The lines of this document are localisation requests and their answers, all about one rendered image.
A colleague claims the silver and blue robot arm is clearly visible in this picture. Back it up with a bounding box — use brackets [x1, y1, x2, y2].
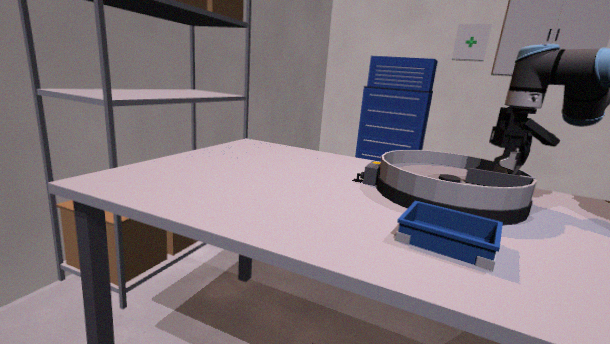
[505, 44, 610, 147]

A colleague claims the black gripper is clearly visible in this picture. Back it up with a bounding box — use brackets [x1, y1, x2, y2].
[489, 107, 537, 175]

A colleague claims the blue open crate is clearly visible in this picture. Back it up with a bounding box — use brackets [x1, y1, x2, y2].
[395, 201, 503, 271]

